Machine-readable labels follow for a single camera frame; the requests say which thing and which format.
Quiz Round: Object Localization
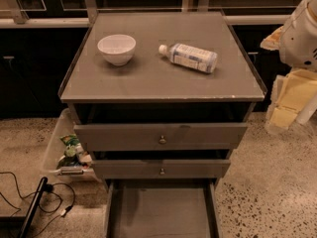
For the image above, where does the metal railing frame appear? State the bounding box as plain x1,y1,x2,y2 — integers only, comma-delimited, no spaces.
0,0,302,25

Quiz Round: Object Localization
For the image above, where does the green snack bag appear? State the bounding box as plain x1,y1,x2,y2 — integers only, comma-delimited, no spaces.
60,134,79,146

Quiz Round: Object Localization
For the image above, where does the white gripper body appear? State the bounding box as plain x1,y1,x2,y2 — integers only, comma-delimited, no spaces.
279,0,317,70

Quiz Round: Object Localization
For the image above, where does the grey drawer cabinet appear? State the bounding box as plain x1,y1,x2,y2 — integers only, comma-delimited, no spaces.
57,11,268,190

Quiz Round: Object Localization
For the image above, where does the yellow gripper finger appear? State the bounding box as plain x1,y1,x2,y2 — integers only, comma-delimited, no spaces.
260,27,282,51
265,68,317,134

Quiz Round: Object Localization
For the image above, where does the black flat bar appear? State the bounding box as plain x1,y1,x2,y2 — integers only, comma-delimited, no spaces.
18,177,48,238

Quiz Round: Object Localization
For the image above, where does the black cable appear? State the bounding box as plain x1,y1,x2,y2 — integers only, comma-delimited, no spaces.
0,171,77,238

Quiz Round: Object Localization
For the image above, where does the grey middle drawer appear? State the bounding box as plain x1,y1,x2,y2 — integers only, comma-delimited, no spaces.
92,160,230,179

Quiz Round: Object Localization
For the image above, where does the grey drawer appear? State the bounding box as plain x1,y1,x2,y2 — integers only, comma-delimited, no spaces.
92,160,230,179
103,179,223,238
74,123,247,151

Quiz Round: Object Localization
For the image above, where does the clear plastic storage bin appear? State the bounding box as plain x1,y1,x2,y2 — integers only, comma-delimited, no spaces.
41,108,97,182

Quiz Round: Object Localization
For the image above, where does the white ceramic bowl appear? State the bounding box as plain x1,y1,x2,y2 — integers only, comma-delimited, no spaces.
97,34,137,66

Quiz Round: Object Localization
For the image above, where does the blue label plastic bottle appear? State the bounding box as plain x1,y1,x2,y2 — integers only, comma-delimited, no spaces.
158,43,218,74

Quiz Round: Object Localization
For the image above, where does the grey top drawer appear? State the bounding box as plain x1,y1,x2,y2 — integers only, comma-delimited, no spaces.
74,123,247,151

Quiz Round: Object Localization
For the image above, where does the grey bottom drawer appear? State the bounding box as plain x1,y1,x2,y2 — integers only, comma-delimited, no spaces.
103,179,223,238

